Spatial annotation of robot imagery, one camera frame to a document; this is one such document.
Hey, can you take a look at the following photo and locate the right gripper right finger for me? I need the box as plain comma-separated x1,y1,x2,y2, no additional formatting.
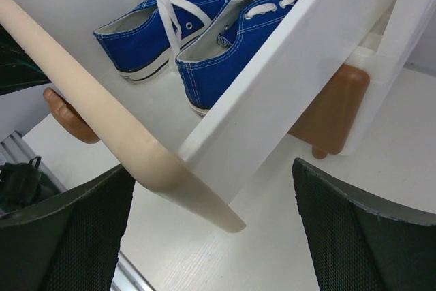
292,158,435,290

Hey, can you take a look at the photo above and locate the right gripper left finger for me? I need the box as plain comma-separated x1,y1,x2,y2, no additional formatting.
1,165,135,290

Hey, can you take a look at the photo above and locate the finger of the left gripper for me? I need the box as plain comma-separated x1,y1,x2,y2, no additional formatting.
0,26,50,95

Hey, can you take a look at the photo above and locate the bear knob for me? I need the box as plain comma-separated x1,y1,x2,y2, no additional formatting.
43,87,100,144

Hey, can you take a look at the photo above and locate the blue sneaker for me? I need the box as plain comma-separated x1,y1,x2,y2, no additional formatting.
175,0,298,116
93,0,225,82

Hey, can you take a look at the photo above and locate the beige drawer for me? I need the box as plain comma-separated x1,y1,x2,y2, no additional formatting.
1,0,394,233

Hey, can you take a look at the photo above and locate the brown drawer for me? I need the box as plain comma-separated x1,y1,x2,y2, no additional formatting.
288,65,370,155

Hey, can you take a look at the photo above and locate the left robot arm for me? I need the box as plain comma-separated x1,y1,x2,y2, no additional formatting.
1,28,56,216

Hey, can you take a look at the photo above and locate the right cabinet foot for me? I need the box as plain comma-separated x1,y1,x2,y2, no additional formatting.
311,146,328,160

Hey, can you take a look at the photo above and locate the white cabinet frame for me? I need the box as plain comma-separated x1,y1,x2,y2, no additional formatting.
340,0,435,155

